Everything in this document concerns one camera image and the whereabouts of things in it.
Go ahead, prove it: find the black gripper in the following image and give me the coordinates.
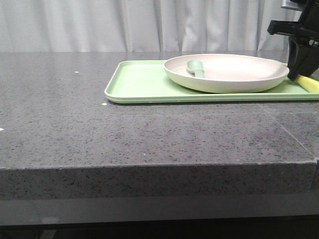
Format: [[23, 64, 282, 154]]
[[267, 0, 319, 81]]

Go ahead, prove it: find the yellow plastic fork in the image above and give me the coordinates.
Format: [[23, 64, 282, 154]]
[[295, 75, 319, 93]]

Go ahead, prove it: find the cream round plate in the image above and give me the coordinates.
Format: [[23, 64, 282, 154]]
[[163, 54, 289, 94]]

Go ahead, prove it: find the green plastic spoon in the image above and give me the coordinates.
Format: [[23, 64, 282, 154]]
[[187, 60, 205, 78]]

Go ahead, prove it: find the light green tray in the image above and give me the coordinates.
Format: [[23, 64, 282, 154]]
[[104, 60, 319, 104]]

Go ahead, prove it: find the white curtain backdrop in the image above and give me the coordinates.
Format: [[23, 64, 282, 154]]
[[0, 0, 300, 52]]

